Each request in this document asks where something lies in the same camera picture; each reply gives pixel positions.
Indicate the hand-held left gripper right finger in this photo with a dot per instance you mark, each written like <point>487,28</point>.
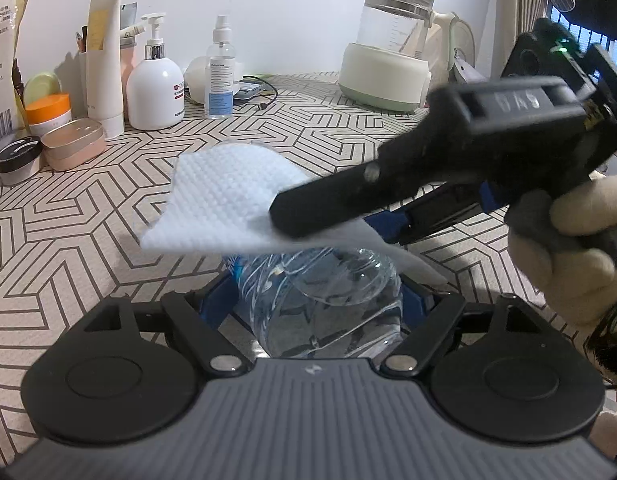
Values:
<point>419,306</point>

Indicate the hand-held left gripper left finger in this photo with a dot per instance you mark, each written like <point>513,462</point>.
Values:
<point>216,305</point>

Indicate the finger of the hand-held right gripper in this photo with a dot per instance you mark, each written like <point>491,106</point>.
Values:
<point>388,227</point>
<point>333,200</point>

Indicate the clear plastic container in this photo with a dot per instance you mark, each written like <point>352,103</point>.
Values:
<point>328,320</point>

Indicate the white wipe cloth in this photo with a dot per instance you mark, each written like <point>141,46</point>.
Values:
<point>223,200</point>

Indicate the person's right hand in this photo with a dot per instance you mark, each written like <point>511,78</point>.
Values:
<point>598,210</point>

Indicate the glass electric kettle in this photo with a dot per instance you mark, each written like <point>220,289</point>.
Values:
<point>383,75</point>

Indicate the grey flat device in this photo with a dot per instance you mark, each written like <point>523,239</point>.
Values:
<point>251,90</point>

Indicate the geometric patterned tablecloth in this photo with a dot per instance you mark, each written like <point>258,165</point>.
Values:
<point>113,210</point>

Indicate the clear spray bottle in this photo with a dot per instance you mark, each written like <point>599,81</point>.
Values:
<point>220,80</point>

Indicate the white round device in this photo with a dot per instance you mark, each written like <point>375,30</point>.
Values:
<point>196,77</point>

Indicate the white pump bottle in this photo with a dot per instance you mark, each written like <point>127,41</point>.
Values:
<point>156,95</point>

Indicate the pink oval tin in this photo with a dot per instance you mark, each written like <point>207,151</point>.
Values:
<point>73,145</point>

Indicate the pink holder cup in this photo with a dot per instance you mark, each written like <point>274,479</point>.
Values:
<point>128,65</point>

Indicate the black lid jar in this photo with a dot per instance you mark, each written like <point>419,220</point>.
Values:
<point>19,157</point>

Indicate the orange lid jar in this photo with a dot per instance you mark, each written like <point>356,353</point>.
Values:
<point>49,112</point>

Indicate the white squeeze tube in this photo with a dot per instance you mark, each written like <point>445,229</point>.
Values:
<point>104,70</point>

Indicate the grey small tube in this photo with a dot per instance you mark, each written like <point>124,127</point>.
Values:
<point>128,12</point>

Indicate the green round lid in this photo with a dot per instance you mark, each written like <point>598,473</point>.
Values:
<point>41,87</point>

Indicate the small brown bottle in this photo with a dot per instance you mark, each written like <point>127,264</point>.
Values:
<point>81,40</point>

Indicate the kraft paper pouch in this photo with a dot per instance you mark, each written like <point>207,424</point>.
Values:
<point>3,50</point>

